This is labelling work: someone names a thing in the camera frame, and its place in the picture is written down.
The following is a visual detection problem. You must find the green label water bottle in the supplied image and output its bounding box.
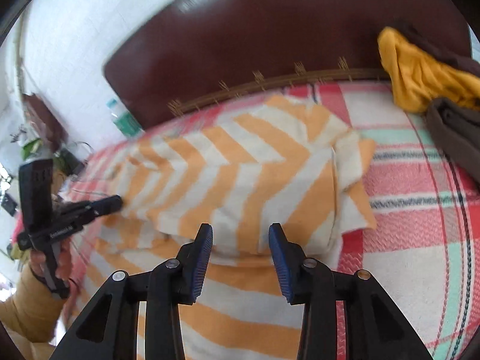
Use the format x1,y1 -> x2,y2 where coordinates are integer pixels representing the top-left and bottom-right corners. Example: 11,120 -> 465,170
107,98 -> 143,139

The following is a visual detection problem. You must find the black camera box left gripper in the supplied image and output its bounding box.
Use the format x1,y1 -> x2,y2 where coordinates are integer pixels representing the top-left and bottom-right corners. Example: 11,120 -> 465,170
19,158 -> 53,233

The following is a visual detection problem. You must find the dark brown garment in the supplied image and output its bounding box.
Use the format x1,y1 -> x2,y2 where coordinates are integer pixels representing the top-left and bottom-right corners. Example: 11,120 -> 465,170
393,20 -> 479,181

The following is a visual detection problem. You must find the person's left hand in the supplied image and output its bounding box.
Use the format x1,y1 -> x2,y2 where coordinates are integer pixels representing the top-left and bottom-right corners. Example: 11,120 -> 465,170
28,239 -> 74,290

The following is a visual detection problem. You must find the brown paper bag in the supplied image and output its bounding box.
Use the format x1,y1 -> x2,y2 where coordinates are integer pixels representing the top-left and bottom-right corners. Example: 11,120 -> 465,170
23,94 -> 67,153

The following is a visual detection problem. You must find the dark wooden headboard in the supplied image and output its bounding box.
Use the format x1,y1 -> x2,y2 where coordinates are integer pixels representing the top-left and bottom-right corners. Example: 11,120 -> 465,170
103,0 -> 471,128

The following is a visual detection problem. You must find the orange white striped sweater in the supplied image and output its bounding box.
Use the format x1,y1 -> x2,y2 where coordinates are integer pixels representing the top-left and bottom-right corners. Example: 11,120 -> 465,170
68,95 -> 376,359

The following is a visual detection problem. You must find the mustard yellow garment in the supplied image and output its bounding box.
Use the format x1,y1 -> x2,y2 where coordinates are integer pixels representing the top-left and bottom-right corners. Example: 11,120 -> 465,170
377,27 -> 479,114

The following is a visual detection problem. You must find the black charger with cable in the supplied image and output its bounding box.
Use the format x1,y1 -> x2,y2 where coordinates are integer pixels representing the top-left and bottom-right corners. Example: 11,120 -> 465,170
54,141 -> 94,176

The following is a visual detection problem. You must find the red plaid bed sheet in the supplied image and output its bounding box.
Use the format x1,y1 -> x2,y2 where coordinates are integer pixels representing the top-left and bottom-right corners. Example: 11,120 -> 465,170
60,81 -> 479,359

